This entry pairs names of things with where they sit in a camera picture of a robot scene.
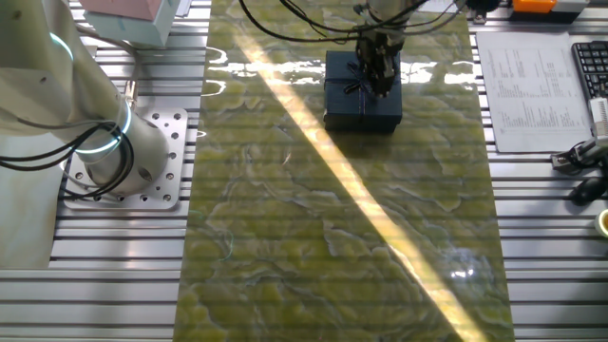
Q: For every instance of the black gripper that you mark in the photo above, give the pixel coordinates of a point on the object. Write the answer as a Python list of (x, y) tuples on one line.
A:
[(380, 47)]

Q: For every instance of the dark blue gift box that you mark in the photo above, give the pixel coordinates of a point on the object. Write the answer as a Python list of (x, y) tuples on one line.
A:
[(342, 100)]

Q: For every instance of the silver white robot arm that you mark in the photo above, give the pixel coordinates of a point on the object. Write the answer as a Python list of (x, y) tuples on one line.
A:
[(57, 95)]

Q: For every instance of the mint gift box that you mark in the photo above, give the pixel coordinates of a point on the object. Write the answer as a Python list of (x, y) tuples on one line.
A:
[(142, 31)]

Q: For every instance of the pink gift box with ribbon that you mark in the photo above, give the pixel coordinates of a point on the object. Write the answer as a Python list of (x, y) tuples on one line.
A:
[(119, 7)]

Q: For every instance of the small printed paper sheet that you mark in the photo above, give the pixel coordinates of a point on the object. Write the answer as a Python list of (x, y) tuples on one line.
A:
[(442, 5)]

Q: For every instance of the printed table paper sheet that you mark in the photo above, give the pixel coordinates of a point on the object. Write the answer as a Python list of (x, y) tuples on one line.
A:
[(532, 95)]

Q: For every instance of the orange grey tool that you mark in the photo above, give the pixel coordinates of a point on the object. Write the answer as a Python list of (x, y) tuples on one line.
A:
[(534, 5)]

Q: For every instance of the green marble pattern mat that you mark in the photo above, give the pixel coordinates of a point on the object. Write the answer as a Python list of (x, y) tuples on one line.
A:
[(309, 237)]

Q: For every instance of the black keyboard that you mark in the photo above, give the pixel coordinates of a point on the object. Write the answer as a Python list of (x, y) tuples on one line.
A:
[(594, 66)]

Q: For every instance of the silver robot mounting plate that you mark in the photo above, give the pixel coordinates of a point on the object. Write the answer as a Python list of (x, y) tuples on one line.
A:
[(171, 157)]

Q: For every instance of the silver base connector plug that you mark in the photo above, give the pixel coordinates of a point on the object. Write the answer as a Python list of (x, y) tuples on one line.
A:
[(131, 95)]

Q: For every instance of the tape roll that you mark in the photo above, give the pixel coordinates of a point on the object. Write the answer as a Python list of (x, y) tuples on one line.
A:
[(603, 223)]

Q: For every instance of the dark metal bracket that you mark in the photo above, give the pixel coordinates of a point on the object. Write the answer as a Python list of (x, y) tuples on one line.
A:
[(477, 12)]

